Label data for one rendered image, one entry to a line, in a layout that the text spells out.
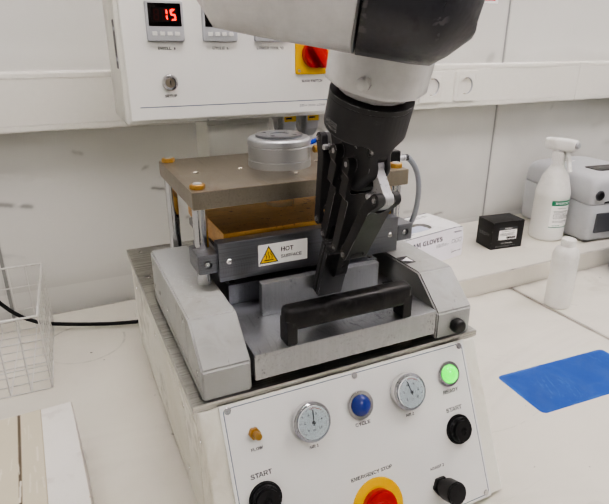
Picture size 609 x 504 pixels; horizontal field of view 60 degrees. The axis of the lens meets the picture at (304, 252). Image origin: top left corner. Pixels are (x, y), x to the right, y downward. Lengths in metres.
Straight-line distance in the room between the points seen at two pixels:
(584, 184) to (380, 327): 0.96
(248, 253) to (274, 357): 0.12
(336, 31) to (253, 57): 0.46
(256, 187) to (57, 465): 0.36
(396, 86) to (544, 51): 1.21
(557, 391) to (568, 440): 0.11
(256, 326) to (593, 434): 0.51
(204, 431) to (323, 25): 0.38
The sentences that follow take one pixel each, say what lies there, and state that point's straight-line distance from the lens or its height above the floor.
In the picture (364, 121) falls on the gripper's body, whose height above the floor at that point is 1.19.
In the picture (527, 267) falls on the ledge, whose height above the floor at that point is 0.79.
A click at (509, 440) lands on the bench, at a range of 0.81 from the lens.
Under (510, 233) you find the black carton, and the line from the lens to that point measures 1.35.
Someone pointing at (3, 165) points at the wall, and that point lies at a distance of 1.10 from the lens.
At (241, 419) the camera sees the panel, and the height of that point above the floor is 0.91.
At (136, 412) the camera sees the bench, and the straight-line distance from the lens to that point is 0.84.
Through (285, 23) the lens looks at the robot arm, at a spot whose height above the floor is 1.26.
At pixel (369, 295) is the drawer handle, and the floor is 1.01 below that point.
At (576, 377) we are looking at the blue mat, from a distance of 0.98.
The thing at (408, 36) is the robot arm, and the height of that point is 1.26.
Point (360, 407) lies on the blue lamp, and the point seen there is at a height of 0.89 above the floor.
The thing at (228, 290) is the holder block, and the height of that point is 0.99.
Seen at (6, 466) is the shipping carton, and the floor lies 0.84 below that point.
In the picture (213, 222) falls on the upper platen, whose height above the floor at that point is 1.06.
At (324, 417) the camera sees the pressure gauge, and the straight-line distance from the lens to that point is 0.56.
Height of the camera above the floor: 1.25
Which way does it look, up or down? 21 degrees down
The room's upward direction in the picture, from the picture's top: straight up
